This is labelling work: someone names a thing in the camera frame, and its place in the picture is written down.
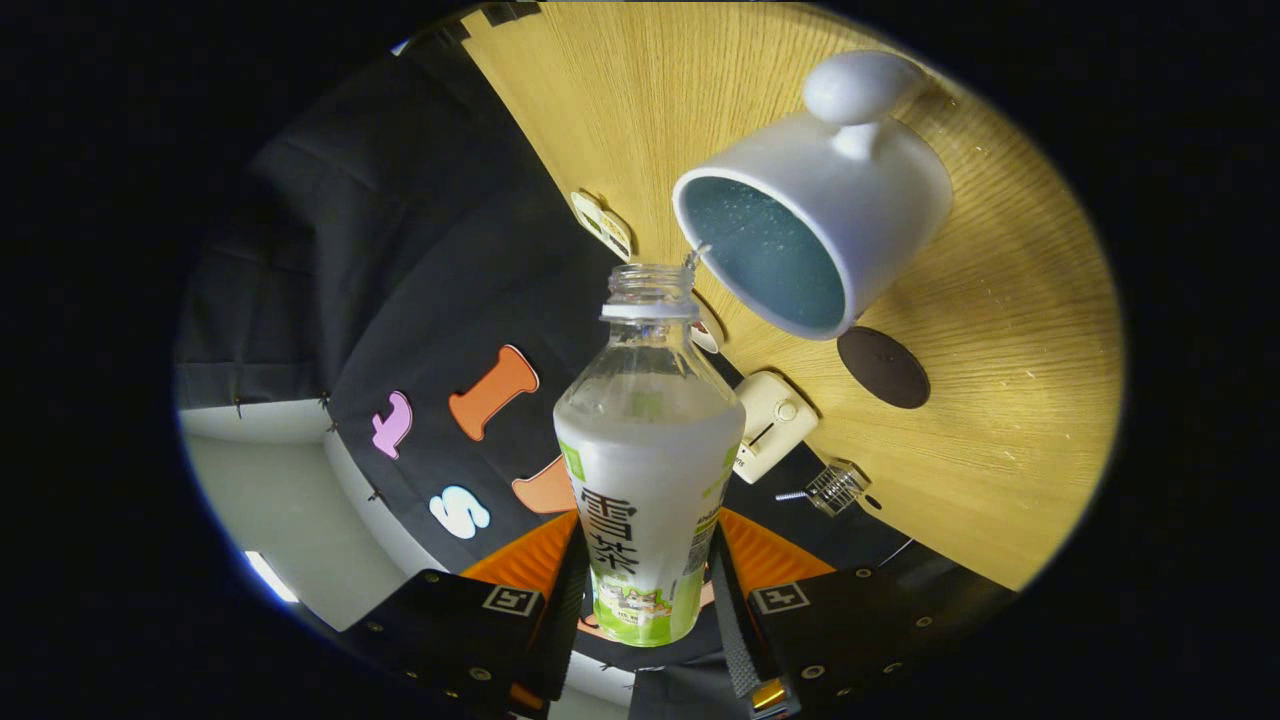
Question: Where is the small rectangular condiment dish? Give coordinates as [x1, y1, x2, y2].
[570, 190, 634, 263]

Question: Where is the wooden table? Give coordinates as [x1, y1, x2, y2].
[460, 0, 1126, 591]

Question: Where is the wire mesh utensil holder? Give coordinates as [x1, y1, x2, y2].
[805, 460, 871, 517]

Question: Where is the round dark brown coaster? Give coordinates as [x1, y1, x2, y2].
[836, 326, 931, 410]

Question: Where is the black backdrop cloth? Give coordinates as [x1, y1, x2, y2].
[175, 5, 1011, 720]

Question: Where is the white toaster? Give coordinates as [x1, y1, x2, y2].
[733, 371, 819, 485]

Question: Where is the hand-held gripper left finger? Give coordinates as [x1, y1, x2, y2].
[340, 512, 591, 716]

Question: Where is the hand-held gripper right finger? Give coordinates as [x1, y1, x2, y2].
[705, 508, 961, 719]

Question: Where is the white cup blue inside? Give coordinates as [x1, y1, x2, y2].
[672, 50, 954, 341]

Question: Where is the small round plate red food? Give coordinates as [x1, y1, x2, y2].
[690, 298, 727, 355]

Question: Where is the long ceiling light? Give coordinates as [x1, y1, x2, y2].
[245, 550, 299, 604]

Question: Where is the clear juice bottle green label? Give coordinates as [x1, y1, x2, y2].
[553, 262, 747, 648]

